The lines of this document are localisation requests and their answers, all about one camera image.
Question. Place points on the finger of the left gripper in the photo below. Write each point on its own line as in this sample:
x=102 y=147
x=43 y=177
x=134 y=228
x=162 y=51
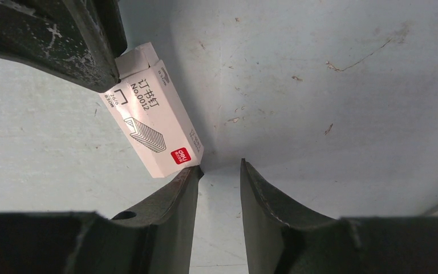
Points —
x=78 y=41

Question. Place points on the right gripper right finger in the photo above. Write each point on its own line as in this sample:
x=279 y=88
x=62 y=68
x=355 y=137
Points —
x=284 y=236

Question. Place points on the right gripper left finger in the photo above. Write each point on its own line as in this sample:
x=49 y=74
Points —
x=153 y=236

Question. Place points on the white staple box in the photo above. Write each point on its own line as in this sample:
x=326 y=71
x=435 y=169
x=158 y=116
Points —
x=150 y=113

